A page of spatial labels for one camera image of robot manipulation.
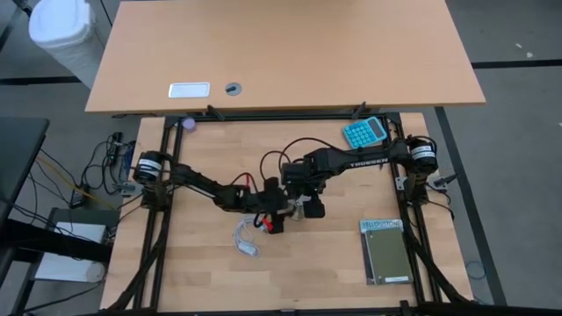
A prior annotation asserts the green Yellowstone notebook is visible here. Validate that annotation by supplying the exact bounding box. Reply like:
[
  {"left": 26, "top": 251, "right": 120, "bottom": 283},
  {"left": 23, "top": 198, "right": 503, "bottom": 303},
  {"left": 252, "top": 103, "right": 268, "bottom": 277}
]
[{"left": 359, "top": 218, "right": 415, "bottom": 286}]

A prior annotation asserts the white rectangular desk plate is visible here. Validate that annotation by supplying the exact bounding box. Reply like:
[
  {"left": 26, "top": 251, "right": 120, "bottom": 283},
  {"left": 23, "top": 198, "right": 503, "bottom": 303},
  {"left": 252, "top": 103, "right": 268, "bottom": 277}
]
[{"left": 168, "top": 82, "right": 212, "bottom": 99}]

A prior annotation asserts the black side table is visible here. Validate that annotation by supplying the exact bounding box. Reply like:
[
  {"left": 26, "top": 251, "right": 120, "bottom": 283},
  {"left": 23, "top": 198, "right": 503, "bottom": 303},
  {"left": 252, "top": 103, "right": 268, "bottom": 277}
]
[{"left": 0, "top": 116, "right": 50, "bottom": 229}]

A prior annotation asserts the white power cord with switch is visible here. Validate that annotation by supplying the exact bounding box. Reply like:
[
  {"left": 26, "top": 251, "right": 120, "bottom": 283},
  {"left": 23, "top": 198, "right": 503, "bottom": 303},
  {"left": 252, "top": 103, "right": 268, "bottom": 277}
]
[{"left": 232, "top": 213, "right": 267, "bottom": 259}]

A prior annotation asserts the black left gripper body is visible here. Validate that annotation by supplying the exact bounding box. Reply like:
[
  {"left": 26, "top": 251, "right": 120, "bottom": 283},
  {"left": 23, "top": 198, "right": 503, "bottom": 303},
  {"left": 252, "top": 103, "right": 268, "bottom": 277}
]
[{"left": 257, "top": 177, "right": 292, "bottom": 217}]

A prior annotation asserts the brass lamp socket base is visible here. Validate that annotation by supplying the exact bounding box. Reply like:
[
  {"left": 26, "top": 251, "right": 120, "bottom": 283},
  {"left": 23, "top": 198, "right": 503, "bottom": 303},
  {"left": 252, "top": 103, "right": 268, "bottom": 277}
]
[{"left": 287, "top": 197, "right": 309, "bottom": 221}]

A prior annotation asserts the teal tray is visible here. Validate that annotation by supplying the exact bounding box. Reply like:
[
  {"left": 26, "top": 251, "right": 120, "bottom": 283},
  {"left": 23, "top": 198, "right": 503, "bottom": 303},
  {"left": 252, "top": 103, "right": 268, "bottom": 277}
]
[{"left": 342, "top": 116, "right": 388, "bottom": 151}]

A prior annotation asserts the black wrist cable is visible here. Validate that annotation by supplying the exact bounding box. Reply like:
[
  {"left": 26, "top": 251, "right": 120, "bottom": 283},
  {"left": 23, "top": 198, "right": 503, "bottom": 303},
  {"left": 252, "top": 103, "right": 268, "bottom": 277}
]
[
  {"left": 258, "top": 150, "right": 293, "bottom": 183},
  {"left": 280, "top": 137, "right": 352, "bottom": 162}
]

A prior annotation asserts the grey metal bracket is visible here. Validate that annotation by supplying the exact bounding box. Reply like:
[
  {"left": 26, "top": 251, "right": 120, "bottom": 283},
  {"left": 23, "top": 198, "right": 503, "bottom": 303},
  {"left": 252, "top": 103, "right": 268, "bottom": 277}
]
[
  {"left": 428, "top": 173, "right": 458, "bottom": 190},
  {"left": 116, "top": 182, "right": 144, "bottom": 197}
]

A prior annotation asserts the white lined trash bin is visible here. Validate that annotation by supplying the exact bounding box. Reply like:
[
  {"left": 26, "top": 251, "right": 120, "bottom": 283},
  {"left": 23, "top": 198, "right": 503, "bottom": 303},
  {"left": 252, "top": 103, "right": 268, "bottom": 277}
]
[{"left": 28, "top": 0, "right": 105, "bottom": 90}]

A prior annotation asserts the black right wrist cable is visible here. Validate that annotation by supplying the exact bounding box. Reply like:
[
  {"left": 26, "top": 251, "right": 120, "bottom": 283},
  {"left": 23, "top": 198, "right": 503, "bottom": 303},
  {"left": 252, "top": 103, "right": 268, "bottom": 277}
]
[{"left": 280, "top": 137, "right": 352, "bottom": 162}]

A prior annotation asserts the black power adapter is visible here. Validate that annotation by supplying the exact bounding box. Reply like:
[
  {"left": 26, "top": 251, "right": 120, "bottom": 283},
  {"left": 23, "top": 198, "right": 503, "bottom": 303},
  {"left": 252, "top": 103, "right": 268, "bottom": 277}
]
[{"left": 68, "top": 187, "right": 87, "bottom": 210}]

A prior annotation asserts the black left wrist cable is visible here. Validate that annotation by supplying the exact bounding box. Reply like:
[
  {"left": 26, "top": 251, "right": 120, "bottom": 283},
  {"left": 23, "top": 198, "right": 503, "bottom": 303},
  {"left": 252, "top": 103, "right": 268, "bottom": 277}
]
[{"left": 258, "top": 150, "right": 293, "bottom": 183}]

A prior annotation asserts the black aluminium table frame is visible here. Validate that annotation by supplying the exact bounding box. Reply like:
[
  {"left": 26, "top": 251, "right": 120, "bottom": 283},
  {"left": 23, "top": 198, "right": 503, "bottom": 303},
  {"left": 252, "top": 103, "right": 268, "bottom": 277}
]
[{"left": 103, "top": 111, "right": 478, "bottom": 316}]

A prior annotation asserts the light wooden desk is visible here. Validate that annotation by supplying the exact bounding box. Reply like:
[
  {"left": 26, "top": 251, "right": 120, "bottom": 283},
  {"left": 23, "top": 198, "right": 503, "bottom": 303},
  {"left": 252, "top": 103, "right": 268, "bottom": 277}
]
[{"left": 84, "top": 0, "right": 487, "bottom": 116}]

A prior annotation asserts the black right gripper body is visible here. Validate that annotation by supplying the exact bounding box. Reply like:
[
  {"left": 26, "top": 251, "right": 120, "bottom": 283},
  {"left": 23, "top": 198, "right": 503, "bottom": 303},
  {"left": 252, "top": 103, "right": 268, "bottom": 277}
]
[{"left": 280, "top": 160, "right": 328, "bottom": 197}]

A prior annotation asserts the white box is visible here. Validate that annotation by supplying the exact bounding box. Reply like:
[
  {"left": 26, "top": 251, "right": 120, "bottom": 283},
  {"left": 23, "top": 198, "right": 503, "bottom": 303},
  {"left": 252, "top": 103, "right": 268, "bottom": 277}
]
[{"left": 33, "top": 221, "right": 109, "bottom": 284}]

